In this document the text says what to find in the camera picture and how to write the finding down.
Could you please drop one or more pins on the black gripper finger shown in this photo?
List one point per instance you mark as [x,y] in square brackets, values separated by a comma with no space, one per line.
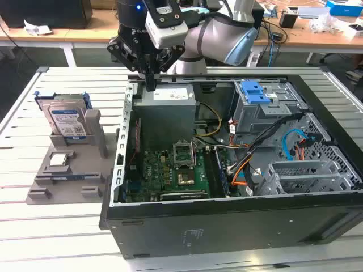
[124,54]
[170,58]

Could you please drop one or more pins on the hard disk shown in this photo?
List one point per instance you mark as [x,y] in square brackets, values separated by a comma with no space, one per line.
[65,116]

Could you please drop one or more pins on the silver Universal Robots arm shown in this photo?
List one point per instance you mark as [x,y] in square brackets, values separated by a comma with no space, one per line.
[210,34]

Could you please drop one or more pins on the grey metal disk bay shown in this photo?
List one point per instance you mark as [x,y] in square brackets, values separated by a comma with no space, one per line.
[306,181]

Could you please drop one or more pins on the wooden desk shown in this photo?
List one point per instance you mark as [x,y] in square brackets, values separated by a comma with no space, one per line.
[28,38]
[93,28]

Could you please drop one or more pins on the grey power supply unit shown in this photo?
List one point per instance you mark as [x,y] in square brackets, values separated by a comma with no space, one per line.
[164,119]

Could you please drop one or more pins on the large black box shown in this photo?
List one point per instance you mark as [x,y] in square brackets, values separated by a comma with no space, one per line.
[42,14]

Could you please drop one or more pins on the blue plastic drive latch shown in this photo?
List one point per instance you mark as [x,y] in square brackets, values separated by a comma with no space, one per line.
[253,92]

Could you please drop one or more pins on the crumpled white paper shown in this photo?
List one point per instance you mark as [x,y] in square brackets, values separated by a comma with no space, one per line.
[37,28]

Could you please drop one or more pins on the grey metal drive cage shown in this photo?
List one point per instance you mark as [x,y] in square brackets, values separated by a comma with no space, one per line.
[255,119]

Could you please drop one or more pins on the green motherboard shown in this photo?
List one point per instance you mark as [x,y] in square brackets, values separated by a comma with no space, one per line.
[158,173]

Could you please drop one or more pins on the grey plastic parts rack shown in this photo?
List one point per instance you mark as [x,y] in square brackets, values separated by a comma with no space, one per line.
[76,161]

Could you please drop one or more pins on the CPU socket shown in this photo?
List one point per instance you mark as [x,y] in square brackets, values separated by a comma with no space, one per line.
[185,178]

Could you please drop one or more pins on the black RAM slot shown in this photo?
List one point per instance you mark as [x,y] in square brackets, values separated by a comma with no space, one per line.
[210,173]

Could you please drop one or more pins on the silver CPU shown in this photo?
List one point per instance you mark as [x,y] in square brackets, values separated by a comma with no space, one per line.
[58,160]

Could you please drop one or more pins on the installed RAM stick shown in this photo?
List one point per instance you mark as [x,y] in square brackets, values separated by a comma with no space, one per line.
[222,175]

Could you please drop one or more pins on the blue RAM stick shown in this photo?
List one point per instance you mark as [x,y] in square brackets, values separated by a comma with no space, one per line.
[68,176]

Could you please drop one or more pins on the black graphics card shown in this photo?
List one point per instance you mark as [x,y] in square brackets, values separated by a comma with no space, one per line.
[184,196]

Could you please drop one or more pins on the grey flat tray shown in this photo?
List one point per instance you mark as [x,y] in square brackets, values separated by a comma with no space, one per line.
[313,12]

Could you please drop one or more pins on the clear plastic bag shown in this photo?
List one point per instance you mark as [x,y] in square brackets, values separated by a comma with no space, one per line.
[323,22]

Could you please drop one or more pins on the black open PC case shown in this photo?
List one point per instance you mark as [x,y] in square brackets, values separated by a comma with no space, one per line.
[227,226]

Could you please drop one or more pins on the blue cardboard box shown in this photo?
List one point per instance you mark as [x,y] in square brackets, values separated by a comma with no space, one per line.
[343,10]

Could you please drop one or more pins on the grey shoe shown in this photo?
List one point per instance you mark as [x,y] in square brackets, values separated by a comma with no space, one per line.
[354,75]

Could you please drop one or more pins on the small white box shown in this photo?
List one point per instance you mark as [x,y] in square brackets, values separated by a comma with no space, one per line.
[356,31]

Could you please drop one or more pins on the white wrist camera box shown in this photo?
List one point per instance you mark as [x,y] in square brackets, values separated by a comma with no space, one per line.
[170,35]

